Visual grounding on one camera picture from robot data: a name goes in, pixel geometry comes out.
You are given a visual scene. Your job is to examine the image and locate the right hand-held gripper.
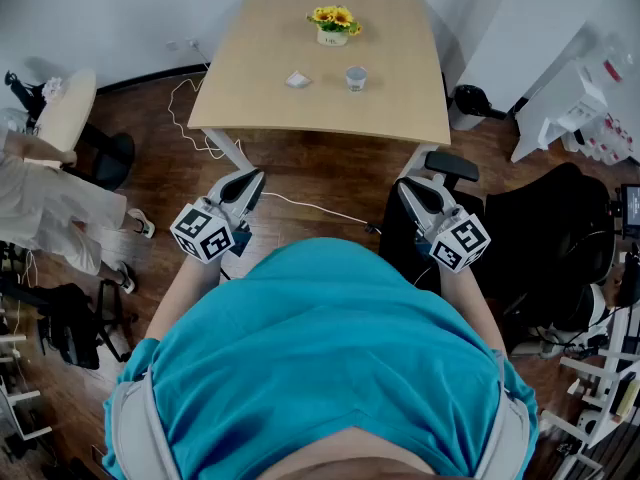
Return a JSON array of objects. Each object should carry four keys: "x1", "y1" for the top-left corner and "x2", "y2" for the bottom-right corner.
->
[{"x1": 397, "y1": 175, "x2": 492, "y2": 274}]

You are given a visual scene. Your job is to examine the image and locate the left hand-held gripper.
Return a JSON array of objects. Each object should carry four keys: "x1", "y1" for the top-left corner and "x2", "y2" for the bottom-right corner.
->
[{"x1": 169, "y1": 167, "x2": 266, "y2": 265}]

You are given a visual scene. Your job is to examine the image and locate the clear glass cup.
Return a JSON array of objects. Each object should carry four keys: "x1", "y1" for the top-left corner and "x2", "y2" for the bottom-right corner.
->
[{"x1": 344, "y1": 65, "x2": 369, "y2": 94}]

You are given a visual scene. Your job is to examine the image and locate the person's left forearm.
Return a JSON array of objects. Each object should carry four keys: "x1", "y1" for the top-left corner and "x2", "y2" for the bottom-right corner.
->
[{"x1": 144, "y1": 255, "x2": 224, "y2": 342}]

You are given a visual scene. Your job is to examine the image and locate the person's right forearm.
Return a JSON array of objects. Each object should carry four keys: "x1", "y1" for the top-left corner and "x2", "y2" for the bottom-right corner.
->
[{"x1": 437, "y1": 262, "x2": 509, "y2": 354}]

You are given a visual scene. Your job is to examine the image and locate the white table leg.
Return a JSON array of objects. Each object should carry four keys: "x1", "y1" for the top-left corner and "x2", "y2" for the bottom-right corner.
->
[
  {"x1": 399, "y1": 142, "x2": 441, "y2": 179},
  {"x1": 202, "y1": 127, "x2": 257, "y2": 174}
]

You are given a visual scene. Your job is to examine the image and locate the black office chair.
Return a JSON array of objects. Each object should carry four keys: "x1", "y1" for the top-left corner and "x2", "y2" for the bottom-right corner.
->
[{"x1": 379, "y1": 151, "x2": 616, "y2": 329}]

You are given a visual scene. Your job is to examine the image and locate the black bag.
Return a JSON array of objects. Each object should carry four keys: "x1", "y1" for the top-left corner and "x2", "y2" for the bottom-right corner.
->
[{"x1": 452, "y1": 83, "x2": 509, "y2": 122}]

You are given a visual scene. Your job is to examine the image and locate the black and white chair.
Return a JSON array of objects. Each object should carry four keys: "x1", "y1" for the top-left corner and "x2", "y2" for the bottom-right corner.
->
[{"x1": 529, "y1": 282, "x2": 621, "y2": 359}]

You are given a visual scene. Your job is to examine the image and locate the person's teal shirt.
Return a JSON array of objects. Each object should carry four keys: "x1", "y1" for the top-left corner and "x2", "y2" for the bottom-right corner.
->
[{"x1": 102, "y1": 237, "x2": 540, "y2": 480}]

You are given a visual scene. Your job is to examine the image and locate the white shelf unit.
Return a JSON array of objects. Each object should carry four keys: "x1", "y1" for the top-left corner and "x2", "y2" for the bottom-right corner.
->
[{"x1": 509, "y1": 17, "x2": 640, "y2": 167}]

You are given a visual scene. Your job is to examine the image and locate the small black screen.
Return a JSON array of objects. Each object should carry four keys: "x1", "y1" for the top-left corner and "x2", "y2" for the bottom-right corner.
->
[{"x1": 619, "y1": 183, "x2": 640, "y2": 239}]

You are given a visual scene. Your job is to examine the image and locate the row of red-label bottles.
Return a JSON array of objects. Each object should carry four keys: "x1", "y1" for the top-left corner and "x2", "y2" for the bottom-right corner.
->
[{"x1": 584, "y1": 112, "x2": 639, "y2": 167}]

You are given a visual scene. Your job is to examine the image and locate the round white side table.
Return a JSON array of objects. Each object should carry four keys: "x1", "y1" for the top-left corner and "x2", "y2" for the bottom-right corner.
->
[{"x1": 34, "y1": 66, "x2": 136, "y2": 193}]

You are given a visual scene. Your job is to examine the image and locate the sunflowers in white pot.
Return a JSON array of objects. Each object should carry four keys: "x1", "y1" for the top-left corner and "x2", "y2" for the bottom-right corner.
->
[{"x1": 305, "y1": 5, "x2": 364, "y2": 48}]

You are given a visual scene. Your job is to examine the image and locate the white metal rack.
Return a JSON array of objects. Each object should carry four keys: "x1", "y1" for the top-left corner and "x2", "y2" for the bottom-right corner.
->
[{"x1": 539, "y1": 307, "x2": 640, "y2": 480}]

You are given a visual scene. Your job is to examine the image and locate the person's bare neck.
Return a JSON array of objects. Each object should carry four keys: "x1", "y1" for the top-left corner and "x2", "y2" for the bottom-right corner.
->
[{"x1": 254, "y1": 425, "x2": 441, "y2": 480}]

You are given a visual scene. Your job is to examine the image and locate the white cable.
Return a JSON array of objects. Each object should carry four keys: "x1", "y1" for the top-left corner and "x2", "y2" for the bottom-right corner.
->
[{"x1": 166, "y1": 60, "x2": 381, "y2": 232}]

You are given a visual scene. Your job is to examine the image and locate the grey right shoulder strap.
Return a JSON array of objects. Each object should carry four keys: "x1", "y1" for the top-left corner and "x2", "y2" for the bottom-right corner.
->
[{"x1": 474, "y1": 352, "x2": 531, "y2": 480}]

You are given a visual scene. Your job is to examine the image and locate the grey shoulder strap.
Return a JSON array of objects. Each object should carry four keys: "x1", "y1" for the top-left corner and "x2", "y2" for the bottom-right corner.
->
[
  {"x1": 110, "y1": 367, "x2": 181, "y2": 480},
  {"x1": 474, "y1": 352, "x2": 531, "y2": 480}
]

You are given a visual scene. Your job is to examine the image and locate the grey left shoulder strap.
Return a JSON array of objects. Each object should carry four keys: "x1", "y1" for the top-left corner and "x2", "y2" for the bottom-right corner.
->
[{"x1": 110, "y1": 367, "x2": 181, "y2": 480}]

